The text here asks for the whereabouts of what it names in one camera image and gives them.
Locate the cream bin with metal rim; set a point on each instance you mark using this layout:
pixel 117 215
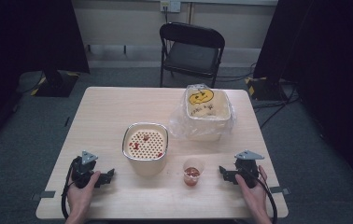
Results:
pixel 148 168

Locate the clear bagged smiley container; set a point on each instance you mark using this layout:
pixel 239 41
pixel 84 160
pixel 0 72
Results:
pixel 177 124

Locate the small black floor object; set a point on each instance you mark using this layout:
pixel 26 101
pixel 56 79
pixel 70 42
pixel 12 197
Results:
pixel 67 121

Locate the black stand base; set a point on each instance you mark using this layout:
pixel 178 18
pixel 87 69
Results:
pixel 265 88
pixel 58 85

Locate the cream trash bin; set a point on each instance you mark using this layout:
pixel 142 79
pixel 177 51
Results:
pixel 210 109

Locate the cream perforated strainer insert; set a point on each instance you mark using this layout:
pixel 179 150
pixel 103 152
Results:
pixel 146 144

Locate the person's left hand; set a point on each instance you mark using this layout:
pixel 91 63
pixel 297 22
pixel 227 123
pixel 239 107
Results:
pixel 79 199

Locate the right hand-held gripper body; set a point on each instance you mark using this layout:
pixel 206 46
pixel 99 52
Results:
pixel 247 169

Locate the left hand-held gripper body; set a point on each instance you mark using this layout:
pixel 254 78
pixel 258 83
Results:
pixel 82 172

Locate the clear plastic cup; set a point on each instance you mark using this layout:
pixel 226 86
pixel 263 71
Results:
pixel 192 174

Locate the grey table bracket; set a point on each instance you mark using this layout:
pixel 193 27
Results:
pixel 44 195
pixel 279 190

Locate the white wall outlet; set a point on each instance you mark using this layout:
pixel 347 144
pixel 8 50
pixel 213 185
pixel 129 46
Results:
pixel 170 5

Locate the person's right hand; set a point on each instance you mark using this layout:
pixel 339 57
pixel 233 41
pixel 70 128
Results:
pixel 255 199

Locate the black folding chair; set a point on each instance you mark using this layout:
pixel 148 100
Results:
pixel 193 56

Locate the red food scrap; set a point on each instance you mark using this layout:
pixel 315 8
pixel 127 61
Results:
pixel 134 145
pixel 160 154
pixel 146 137

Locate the black curtain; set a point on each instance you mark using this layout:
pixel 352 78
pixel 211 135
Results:
pixel 330 62
pixel 25 37

